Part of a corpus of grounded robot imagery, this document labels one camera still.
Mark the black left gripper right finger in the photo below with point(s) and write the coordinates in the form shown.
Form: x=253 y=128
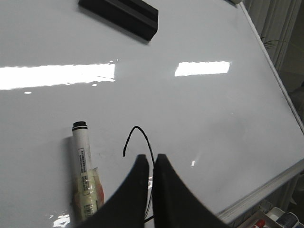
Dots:
x=174 y=205

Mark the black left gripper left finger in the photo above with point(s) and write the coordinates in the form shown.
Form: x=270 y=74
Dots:
x=126 y=207

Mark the white whiteboard marker with tape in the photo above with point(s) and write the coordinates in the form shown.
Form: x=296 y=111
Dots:
x=88 y=191

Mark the black whiteboard eraser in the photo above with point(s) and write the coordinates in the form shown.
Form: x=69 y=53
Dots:
x=135 y=16

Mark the white plastic tray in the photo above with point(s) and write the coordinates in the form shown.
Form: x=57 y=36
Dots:
x=269 y=218

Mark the white whiteboard with aluminium frame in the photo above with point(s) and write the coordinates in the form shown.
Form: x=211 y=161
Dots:
x=203 y=91

